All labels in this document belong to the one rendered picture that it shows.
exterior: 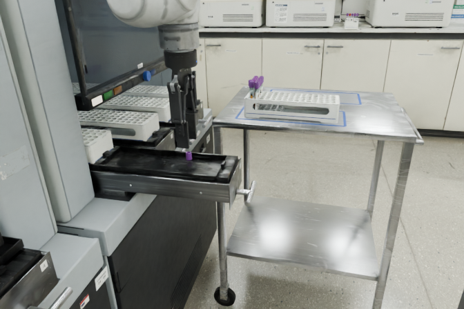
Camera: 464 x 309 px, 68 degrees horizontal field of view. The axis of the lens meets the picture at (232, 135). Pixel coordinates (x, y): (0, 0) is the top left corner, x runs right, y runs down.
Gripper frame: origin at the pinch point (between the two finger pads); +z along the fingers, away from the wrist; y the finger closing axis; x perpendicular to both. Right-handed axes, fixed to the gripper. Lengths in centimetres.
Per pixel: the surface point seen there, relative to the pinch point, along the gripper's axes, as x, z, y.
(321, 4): 33, -20, -226
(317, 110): 32, 6, -38
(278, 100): 19.9, 0.3, -30.9
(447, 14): 125, -12, -225
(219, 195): 11.2, 10.5, 11.0
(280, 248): 23, 60, -31
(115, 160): -18.6, 7.7, 4.3
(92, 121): -31.1, 1.6, -6.0
